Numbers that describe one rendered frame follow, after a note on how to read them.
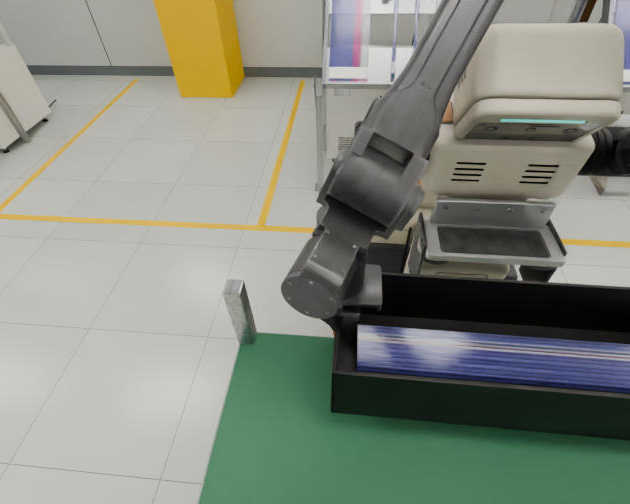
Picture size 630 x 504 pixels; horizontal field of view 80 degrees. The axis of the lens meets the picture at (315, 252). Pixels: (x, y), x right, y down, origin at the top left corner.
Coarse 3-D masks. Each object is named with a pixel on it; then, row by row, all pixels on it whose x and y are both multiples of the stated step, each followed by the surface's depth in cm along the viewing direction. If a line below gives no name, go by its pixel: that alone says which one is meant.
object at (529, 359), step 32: (384, 352) 54; (416, 352) 54; (448, 352) 54; (480, 352) 54; (512, 352) 54; (544, 352) 53; (576, 352) 53; (608, 352) 53; (544, 384) 51; (576, 384) 50; (608, 384) 50
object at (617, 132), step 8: (608, 128) 67; (616, 128) 67; (624, 128) 66; (616, 136) 65; (624, 136) 64; (616, 144) 64; (624, 144) 64; (616, 152) 64; (624, 152) 63; (616, 160) 64; (624, 160) 64; (608, 168) 68; (616, 168) 66; (624, 168) 65; (616, 176) 69; (624, 176) 68
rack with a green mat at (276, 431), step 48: (240, 288) 58; (240, 336) 67; (288, 336) 69; (240, 384) 63; (288, 384) 63; (240, 432) 58; (288, 432) 58; (336, 432) 57; (384, 432) 57; (432, 432) 57; (480, 432) 57; (528, 432) 57; (240, 480) 53; (288, 480) 53; (336, 480) 53; (384, 480) 53; (432, 480) 53; (480, 480) 52; (528, 480) 52; (576, 480) 52; (624, 480) 52
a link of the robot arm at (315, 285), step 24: (336, 168) 33; (336, 216) 35; (360, 216) 36; (408, 216) 34; (312, 240) 36; (336, 240) 34; (360, 240) 35; (312, 264) 32; (336, 264) 32; (288, 288) 34; (312, 288) 33; (336, 288) 32; (312, 312) 35; (336, 312) 34
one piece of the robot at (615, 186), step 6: (624, 114) 68; (618, 120) 68; (624, 120) 68; (618, 126) 68; (624, 126) 68; (606, 180) 70; (612, 180) 69; (618, 180) 69; (624, 180) 69; (606, 186) 70; (612, 186) 70; (618, 186) 69; (624, 186) 69; (600, 192) 71; (606, 192) 70; (612, 192) 70; (618, 192) 70; (624, 192) 70
